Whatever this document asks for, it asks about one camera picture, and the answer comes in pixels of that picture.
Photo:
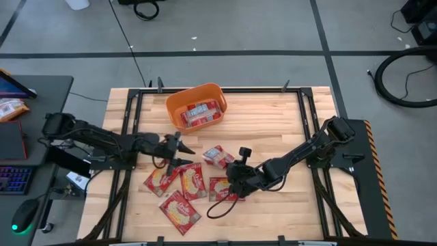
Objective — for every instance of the black desk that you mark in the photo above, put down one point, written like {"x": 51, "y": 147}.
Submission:
{"x": 48, "y": 112}

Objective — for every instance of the black desk support bar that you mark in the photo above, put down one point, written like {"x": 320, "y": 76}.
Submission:
{"x": 68, "y": 160}

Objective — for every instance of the black caster wheel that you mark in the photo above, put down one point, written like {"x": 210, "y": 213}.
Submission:
{"x": 48, "y": 228}

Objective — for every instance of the black metal table frame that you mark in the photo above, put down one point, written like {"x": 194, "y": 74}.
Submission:
{"x": 259, "y": 90}

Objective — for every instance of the orange snack bag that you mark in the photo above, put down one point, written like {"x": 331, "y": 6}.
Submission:
{"x": 10, "y": 109}

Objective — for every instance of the black computer mouse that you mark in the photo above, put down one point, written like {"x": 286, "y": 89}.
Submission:
{"x": 25, "y": 213}

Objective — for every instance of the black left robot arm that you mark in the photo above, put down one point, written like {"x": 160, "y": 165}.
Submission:
{"x": 102, "y": 138}

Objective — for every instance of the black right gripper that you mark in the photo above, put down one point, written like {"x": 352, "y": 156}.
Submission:
{"x": 242, "y": 176}

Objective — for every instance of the black monitor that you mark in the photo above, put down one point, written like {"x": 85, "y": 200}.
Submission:
{"x": 10, "y": 89}

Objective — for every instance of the black equipment box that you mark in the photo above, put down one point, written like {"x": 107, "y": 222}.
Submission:
{"x": 425, "y": 30}

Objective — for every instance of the orange plastic basket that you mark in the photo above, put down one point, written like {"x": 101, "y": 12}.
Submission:
{"x": 191, "y": 94}

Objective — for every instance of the small white box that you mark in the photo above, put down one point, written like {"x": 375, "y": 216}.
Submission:
{"x": 76, "y": 179}

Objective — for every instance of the red popcorn bag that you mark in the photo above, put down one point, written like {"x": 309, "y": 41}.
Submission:
{"x": 205, "y": 121}
{"x": 218, "y": 189}
{"x": 179, "y": 212}
{"x": 201, "y": 110}
{"x": 158, "y": 180}
{"x": 193, "y": 182}
{"x": 218, "y": 157}

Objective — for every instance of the white floor container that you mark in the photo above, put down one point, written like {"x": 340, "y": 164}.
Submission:
{"x": 76, "y": 4}

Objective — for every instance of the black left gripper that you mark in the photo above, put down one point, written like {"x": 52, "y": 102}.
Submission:
{"x": 165, "y": 148}

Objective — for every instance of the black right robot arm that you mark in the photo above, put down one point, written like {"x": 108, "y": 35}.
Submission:
{"x": 300, "y": 150}

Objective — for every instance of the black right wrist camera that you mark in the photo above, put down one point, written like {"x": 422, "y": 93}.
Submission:
{"x": 245, "y": 152}

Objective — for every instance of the black laptop with red edge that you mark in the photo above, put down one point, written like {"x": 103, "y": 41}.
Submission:
{"x": 12, "y": 140}

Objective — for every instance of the black panel with hazard stripe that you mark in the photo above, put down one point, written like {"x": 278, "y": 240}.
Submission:
{"x": 368, "y": 191}

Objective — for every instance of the backlit keyboard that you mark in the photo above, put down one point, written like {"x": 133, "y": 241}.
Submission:
{"x": 13, "y": 179}

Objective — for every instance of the black frame clamp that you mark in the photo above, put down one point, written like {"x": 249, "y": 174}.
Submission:
{"x": 159, "y": 84}
{"x": 160, "y": 241}
{"x": 285, "y": 86}
{"x": 281, "y": 240}

